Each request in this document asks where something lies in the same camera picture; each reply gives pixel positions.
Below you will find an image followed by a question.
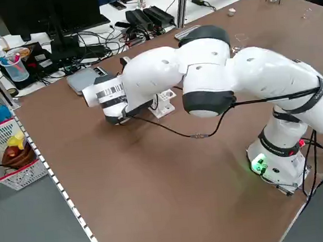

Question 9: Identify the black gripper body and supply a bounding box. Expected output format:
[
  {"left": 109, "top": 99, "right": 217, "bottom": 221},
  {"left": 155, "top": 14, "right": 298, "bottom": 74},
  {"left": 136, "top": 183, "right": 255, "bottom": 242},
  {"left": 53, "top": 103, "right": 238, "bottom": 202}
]
[{"left": 119, "top": 56, "right": 132, "bottom": 74}]

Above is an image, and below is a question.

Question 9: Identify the white test tube rack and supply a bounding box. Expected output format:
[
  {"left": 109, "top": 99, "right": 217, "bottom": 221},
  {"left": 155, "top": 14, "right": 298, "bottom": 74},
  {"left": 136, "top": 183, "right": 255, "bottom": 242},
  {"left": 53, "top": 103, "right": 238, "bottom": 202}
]
[{"left": 147, "top": 87, "right": 179, "bottom": 120}]

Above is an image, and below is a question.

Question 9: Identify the small clear glass beaker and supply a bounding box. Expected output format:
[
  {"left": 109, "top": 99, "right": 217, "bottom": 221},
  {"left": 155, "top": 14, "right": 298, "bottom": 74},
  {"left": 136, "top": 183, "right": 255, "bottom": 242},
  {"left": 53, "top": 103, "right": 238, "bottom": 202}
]
[{"left": 300, "top": 7, "right": 313, "bottom": 21}]

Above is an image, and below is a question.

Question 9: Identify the silver digital scale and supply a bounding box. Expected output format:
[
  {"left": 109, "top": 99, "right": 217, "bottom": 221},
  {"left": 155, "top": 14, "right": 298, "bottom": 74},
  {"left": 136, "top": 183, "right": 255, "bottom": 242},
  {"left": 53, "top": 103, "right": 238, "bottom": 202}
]
[{"left": 65, "top": 65, "right": 112, "bottom": 97}]

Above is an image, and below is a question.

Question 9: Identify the long black power supply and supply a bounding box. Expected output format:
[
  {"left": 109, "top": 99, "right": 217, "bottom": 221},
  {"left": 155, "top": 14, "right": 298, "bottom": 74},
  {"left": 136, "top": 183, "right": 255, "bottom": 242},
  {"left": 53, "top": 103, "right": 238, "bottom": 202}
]
[
  {"left": 125, "top": 7, "right": 154, "bottom": 34},
  {"left": 142, "top": 3, "right": 176, "bottom": 27}
]

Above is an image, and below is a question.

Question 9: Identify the black phone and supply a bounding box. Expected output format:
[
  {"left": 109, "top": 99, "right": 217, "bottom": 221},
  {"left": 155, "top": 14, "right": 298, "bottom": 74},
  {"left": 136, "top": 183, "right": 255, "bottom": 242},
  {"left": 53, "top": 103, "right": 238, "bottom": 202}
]
[{"left": 110, "top": 0, "right": 127, "bottom": 11}]

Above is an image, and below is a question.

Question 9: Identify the black monitor stand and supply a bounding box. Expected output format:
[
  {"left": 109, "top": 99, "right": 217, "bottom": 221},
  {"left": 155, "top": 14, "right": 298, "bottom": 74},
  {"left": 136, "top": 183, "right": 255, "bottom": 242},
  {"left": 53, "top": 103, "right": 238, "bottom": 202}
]
[{"left": 43, "top": 0, "right": 82, "bottom": 62}]

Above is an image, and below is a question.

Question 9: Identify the ribbed metal tray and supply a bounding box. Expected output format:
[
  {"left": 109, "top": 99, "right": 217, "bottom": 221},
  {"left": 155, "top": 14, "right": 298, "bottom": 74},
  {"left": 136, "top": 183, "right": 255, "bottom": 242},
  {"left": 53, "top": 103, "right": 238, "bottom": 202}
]
[{"left": 173, "top": 25, "right": 202, "bottom": 41}]

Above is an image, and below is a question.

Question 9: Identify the black monitor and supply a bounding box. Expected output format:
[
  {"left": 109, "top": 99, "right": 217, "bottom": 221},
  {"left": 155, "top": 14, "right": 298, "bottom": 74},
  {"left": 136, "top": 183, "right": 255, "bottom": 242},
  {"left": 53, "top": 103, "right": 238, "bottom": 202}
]
[{"left": 0, "top": 0, "right": 112, "bottom": 44}]

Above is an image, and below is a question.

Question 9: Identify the black flat box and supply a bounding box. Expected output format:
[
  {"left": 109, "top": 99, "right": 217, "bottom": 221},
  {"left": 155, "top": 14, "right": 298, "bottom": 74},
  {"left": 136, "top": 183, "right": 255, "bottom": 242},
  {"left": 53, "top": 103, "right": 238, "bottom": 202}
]
[{"left": 0, "top": 40, "right": 63, "bottom": 92}]

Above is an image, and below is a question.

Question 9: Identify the clear cup with pens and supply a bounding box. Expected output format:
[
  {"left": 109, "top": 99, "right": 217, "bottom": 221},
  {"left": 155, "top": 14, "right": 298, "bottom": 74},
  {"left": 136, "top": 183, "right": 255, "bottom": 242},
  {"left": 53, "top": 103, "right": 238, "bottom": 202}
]
[{"left": 0, "top": 52, "right": 30, "bottom": 84}]

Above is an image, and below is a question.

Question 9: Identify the yellow fruit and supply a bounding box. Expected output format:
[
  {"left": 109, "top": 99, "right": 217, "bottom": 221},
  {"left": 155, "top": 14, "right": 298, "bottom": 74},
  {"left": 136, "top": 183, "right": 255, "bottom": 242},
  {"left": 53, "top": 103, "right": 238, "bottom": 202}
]
[{"left": 6, "top": 131, "right": 26, "bottom": 149}]

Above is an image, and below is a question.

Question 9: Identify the blue plastic object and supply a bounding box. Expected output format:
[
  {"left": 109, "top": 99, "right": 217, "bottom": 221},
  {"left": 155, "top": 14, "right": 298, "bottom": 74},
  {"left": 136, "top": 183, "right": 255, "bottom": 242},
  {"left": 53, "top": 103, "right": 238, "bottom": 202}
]
[{"left": 0, "top": 104, "right": 14, "bottom": 124}]

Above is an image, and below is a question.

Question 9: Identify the white slotted edge strip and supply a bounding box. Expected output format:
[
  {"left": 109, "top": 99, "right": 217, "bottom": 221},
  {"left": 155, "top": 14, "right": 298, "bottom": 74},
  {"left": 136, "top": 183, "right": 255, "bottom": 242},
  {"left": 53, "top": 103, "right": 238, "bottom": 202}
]
[{"left": 11, "top": 100, "right": 110, "bottom": 242}]

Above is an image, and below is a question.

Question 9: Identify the red apple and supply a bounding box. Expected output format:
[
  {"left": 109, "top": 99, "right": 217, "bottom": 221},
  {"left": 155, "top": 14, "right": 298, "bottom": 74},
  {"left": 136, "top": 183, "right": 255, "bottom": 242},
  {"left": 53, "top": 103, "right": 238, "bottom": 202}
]
[{"left": 6, "top": 146, "right": 21, "bottom": 158}]

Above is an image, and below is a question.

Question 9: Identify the brown wooden bowl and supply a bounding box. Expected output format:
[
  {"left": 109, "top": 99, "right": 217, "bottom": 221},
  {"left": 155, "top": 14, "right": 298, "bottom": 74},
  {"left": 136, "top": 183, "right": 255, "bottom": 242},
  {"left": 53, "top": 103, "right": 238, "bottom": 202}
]
[{"left": 0, "top": 142, "right": 39, "bottom": 172}]

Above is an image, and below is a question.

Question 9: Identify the white basket with red rim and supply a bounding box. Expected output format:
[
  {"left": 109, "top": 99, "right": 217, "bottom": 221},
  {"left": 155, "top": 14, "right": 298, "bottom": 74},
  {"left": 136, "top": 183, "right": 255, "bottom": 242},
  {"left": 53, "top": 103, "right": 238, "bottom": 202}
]
[{"left": 0, "top": 114, "right": 51, "bottom": 193}]

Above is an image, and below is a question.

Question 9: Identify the black arm foot cable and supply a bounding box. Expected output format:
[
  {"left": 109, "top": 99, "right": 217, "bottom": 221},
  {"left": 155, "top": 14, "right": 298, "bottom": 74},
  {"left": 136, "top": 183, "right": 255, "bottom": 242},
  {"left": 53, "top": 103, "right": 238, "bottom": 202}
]
[{"left": 264, "top": 129, "right": 323, "bottom": 242}]

